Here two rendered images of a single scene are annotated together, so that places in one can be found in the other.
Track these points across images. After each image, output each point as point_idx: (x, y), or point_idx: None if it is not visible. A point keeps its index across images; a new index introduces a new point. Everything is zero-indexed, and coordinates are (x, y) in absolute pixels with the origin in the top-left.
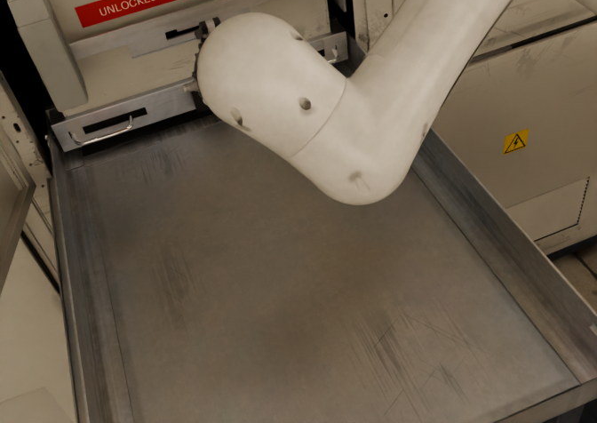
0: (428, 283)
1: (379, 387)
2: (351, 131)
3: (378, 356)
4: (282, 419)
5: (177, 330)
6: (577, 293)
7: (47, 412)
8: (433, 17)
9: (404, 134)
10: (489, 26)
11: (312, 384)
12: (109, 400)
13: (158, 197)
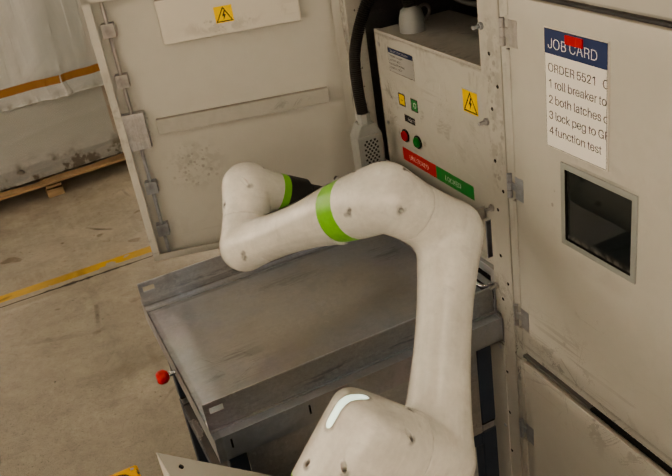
0: (279, 365)
1: (216, 355)
2: (225, 225)
3: (233, 353)
4: (204, 329)
5: (259, 288)
6: (234, 391)
7: None
8: (270, 216)
9: (232, 244)
10: (282, 240)
11: (221, 334)
12: (222, 279)
13: (355, 258)
